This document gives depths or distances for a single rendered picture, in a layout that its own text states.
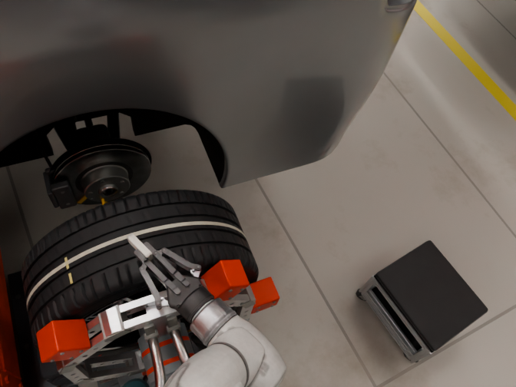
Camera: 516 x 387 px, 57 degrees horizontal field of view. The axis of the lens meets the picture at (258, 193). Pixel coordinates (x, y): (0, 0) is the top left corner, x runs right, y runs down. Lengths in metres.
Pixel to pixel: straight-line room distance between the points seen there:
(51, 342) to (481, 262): 2.27
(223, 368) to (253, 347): 0.10
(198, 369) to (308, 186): 1.98
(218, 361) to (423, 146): 2.46
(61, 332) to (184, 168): 1.64
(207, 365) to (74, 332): 0.46
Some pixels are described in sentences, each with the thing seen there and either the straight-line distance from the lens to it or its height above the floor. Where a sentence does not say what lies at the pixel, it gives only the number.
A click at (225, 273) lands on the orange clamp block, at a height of 1.16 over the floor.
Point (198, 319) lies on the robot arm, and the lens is 0.99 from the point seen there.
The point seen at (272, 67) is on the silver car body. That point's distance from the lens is 1.33.
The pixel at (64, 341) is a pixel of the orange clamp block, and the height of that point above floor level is 1.11.
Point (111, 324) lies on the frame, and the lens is 1.20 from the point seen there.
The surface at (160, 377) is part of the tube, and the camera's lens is 1.27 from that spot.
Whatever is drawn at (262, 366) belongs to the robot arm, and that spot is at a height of 1.32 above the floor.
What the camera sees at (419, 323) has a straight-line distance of 2.20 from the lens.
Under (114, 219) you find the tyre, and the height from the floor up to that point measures 1.18.
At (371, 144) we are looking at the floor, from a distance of 3.00.
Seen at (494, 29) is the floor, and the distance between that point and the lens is 4.23.
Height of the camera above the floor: 2.26
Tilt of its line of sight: 59 degrees down
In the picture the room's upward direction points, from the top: 13 degrees clockwise
